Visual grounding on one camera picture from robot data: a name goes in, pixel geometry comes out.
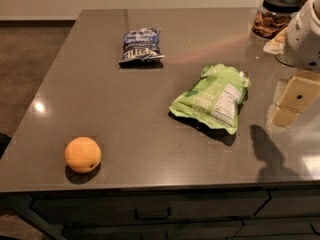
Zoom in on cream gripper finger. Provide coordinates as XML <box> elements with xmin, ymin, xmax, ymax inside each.
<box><xmin>270</xmin><ymin>71</ymin><xmax>320</xmax><ymax>128</ymax></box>
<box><xmin>263</xmin><ymin>28</ymin><xmax>287</xmax><ymax>55</ymax></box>

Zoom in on orange fruit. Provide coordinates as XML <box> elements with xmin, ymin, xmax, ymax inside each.
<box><xmin>64</xmin><ymin>137</ymin><xmax>101</xmax><ymax>173</ymax></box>

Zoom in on green snack bag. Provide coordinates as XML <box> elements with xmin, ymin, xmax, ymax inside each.
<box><xmin>169</xmin><ymin>64</ymin><xmax>251</xmax><ymax>135</ymax></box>

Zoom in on blue chip bag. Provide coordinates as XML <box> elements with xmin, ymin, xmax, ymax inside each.
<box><xmin>119</xmin><ymin>28</ymin><xmax>164</xmax><ymax>64</ymax></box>

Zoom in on clear plastic cup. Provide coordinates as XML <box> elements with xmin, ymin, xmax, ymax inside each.
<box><xmin>275</xmin><ymin>54</ymin><xmax>292</xmax><ymax>67</ymax></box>

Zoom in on glass jar with black lid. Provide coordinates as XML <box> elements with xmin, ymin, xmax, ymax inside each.
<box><xmin>252</xmin><ymin>0</ymin><xmax>302</xmax><ymax>39</ymax></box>

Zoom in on dark right drawer front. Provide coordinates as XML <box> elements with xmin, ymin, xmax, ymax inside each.
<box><xmin>256</xmin><ymin>190</ymin><xmax>320</xmax><ymax>217</ymax></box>

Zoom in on dark drawer front with handle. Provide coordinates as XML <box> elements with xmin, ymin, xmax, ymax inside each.
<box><xmin>32</xmin><ymin>192</ymin><xmax>268</xmax><ymax>225</ymax></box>

